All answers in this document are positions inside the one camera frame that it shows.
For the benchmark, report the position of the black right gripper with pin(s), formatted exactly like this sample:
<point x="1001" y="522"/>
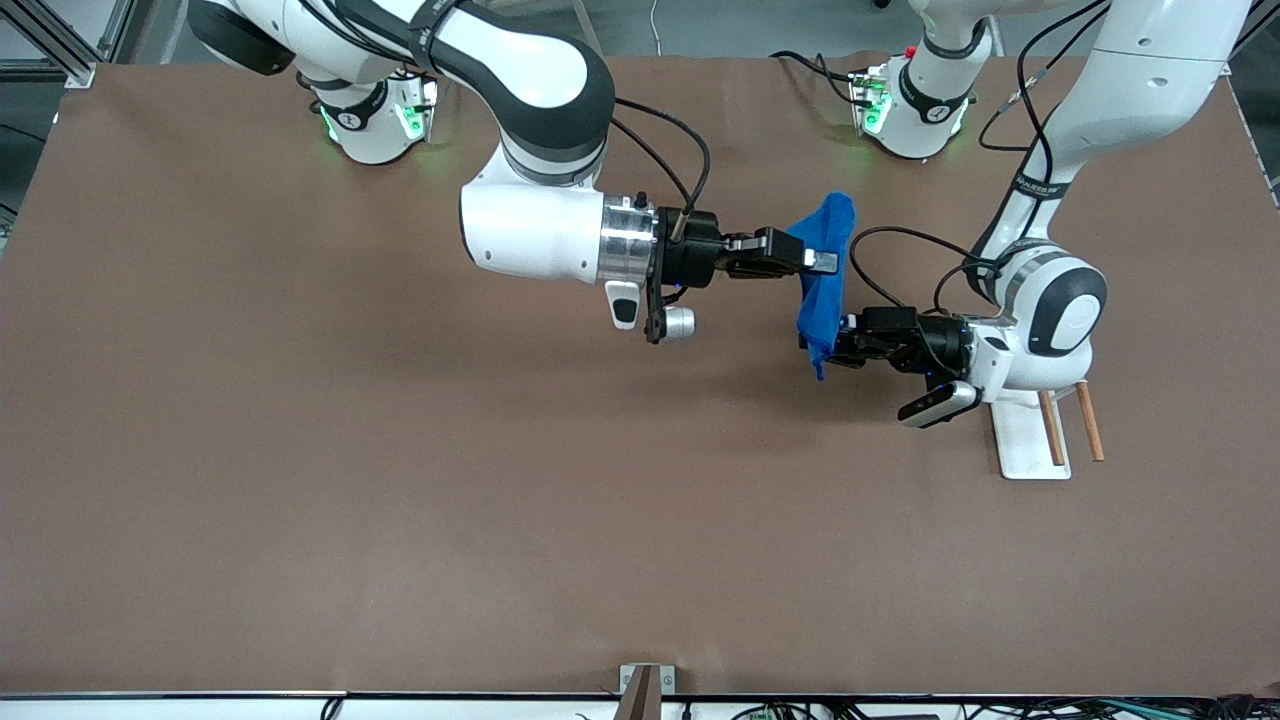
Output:
<point x="692" y="255"/>

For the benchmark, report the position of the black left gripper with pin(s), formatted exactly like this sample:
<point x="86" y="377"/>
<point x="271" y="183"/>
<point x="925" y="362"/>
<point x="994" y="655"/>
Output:
<point x="932" y="346"/>

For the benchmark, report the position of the blue microfibre towel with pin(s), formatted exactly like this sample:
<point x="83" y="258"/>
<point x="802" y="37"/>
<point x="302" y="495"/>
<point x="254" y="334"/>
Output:
<point x="822" y="300"/>

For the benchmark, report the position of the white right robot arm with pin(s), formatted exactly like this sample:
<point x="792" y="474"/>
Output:
<point x="540" y="80"/>

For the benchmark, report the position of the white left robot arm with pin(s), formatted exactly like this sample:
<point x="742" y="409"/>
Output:
<point x="1150" y="70"/>

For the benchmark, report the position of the wooden rack rod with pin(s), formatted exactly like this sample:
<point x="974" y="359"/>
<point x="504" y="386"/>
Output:
<point x="1052" y="430"/>
<point x="1090" y="425"/>

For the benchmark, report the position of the light wooden stool legs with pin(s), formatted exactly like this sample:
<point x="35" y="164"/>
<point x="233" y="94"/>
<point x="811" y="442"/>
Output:
<point x="588" y="30"/>

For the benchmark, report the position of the white rack base plate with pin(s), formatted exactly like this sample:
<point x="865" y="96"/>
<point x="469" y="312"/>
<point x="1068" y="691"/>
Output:
<point x="1020" y="440"/>

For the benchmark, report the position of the grey metal table bracket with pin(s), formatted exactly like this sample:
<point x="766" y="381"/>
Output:
<point x="647" y="672"/>

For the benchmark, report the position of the aluminium frame profile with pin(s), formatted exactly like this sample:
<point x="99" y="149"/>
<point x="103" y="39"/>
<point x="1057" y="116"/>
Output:
<point x="60" y="45"/>
<point x="1240" y="50"/>

